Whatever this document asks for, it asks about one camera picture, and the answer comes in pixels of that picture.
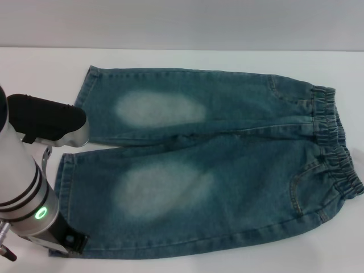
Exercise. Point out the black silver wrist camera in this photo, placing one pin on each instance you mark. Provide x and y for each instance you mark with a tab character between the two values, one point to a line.
45	119

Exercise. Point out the silver camera mount bracket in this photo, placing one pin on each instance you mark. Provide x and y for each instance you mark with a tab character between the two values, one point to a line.
45	156

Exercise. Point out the blue denim shorts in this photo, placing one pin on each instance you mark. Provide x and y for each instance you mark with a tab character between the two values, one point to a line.
227	148

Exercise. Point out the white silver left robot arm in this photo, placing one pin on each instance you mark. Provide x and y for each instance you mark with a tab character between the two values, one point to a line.
25	187

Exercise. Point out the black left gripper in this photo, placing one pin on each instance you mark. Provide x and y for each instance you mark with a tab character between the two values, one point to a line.
69	236

